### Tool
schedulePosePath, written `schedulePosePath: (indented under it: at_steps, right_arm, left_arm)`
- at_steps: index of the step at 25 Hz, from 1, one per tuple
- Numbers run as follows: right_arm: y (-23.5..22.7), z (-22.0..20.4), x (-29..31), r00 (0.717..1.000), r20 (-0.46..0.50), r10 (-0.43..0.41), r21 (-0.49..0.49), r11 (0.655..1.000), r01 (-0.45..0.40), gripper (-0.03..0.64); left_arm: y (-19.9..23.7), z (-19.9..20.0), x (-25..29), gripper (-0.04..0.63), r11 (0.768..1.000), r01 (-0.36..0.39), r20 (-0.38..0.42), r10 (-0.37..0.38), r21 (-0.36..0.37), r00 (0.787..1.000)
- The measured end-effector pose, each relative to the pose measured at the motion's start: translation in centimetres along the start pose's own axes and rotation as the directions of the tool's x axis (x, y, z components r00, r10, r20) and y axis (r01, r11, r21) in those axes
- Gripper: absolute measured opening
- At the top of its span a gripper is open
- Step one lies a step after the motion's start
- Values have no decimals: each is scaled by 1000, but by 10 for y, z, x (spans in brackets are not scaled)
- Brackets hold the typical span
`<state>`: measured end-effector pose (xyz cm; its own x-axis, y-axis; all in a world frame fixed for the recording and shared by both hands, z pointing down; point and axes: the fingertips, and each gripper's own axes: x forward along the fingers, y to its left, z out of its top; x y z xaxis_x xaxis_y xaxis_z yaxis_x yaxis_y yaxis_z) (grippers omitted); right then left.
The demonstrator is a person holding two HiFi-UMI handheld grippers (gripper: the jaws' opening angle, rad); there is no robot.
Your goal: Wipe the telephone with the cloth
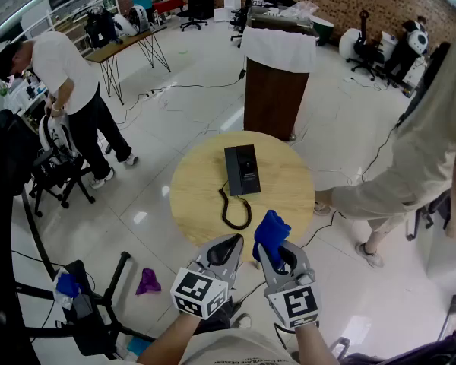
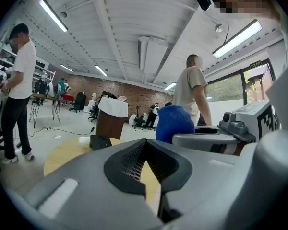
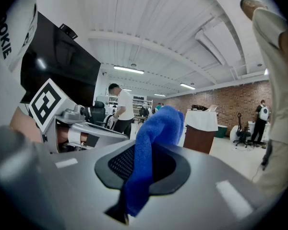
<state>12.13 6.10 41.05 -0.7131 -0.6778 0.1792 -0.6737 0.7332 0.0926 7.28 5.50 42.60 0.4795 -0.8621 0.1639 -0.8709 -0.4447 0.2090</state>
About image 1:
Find black cable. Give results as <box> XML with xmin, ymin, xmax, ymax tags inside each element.
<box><xmin>218</xmin><ymin>179</ymin><xmax>252</xmax><ymax>230</ymax></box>

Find white curved counter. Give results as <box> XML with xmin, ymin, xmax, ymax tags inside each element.
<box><xmin>425</xmin><ymin>199</ymin><xmax>456</xmax><ymax>292</ymax></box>

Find black purple chair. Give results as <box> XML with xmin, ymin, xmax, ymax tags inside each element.
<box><xmin>341</xmin><ymin>330</ymin><xmax>456</xmax><ymax>365</ymax></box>

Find tall brown bin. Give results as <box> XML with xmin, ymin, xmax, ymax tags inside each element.
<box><xmin>242</xmin><ymin>11</ymin><xmax>321</xmax><ymax>142</ymax></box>

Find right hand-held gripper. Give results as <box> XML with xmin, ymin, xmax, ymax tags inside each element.
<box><xmin>256</xmin><ymin>240</ymin><xmax>323</xmax><ymax>330</ymax></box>

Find person's left forearm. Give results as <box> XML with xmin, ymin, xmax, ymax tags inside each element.
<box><xmin>138</xmin><ymin>312</ymin><xmax>203</xmax><ymax>365</ymax></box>

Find round grey white backpack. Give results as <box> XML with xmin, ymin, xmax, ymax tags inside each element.
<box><xmin>128</xmin><ymin>4</ymin><xmax>153</xmax><ymax>33</ymax></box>

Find person's white printed shirt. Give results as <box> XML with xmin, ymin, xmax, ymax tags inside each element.
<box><xmin>178</xmin><ymin>328</ymin><xmax>302</xmax><ymax>365</ymax></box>

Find clear plastic bag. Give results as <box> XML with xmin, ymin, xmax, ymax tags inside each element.
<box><xmin>280</xmin><ymin>0</ymin><xmax>320</xmax><ymax>20</ymax></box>

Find purple cloth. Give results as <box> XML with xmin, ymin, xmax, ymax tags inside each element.
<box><xmin>135</xmin><ymin>267</ymin><xmax>163</xmax><ymax>296</ymax></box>

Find blue cloth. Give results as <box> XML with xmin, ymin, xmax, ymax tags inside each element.
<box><xmin>252</xmin><ymin>209</ymin><xmax>293</xmax><ymax>272</ymax></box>

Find white rounded shell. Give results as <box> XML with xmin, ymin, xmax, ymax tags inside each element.
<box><xmin>112</xmin><ymin>12</ymin><xmax>140</xmax><ymax>37</ymax></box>
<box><xmin>338</xmin><ymin>27</ymin><xmax>362</xmax><ymax>59</ymax></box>

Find teal blurred object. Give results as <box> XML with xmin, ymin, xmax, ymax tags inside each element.
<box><xmin>125</xmin><ymin>336</ymin><xmax>153</xmax><ymax>357</ymax></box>

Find person's right forearm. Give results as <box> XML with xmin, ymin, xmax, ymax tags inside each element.
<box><xmin>293</xmin><ymin>323</ymin><xmax>340</xmax><ymax>365</ymax></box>

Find white backpack black straps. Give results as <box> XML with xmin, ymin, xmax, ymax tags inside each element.
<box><xmin>37</xmin><ymin>110</ymin><xmax>81</xmax><ymax>163</ymax></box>

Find dark green round table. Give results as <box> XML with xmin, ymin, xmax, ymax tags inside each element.
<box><xmin>311</xmin><ymin>15</ymin><xmax>335</xmax><ymax>46</ymax></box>

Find white shelf rack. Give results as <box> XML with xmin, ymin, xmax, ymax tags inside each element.
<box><xmin>45</xmin><ymin>0</ymin><xmax>122</xmax><ymax>59</ymax></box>

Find white cloth bin liner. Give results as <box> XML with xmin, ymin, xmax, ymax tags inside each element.
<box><xmin>239</xmin><ymin>26</ymin><xmax>318</xmax><ymax>74</ymax></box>

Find person's dark trouser leg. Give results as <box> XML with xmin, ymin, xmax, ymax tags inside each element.
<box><xmin>195</xmin><ymin>297</ymin><xmax>235</xmax><ymax>335</ymax></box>

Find white drawer cabinet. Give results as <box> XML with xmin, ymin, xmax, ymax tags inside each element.
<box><xmin>379</xmin><ymin>30</ymin><xmax>400</xmax><ymax>61</ymax></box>

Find black high-back office chair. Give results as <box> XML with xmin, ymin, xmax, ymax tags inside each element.
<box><xmin>176</xmin><ymin>0</ymin><xmax>215</xmax><ymax>33</ymax></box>

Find red table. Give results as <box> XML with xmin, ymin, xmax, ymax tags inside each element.
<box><xmin>151</xmin><ymin>0</ymin><xmax>186</xmax><ymax>24</ymax></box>

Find black office chair with headrest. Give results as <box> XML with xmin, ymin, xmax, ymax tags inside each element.
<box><xmin>345</xmin><ymin>9</ymin><xmax>385</xmax><ymax>82</ymax></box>

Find white black-spotted backpack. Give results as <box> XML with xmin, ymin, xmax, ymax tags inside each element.
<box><xmin>407</xmin><ymin>28</ymin><xmax>429</xmax><ymax>57</ymax></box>

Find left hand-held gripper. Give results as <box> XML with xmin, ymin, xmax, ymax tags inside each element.
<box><xmin>169</xmin><ymin>233</ymin><xmax>245</xmax><ymax>321</ymax></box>

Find wooden desk black wire legs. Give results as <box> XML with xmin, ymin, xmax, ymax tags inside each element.
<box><xmin>85</xmin><ymin>27</ymin><xmax>172</xmax><ymax>106</ymax></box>

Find black metal stand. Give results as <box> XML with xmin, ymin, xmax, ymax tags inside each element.
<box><xmin>14</xmin><ymin>251</ymin><xmax>157</xmax><ymax>360</ymax></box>

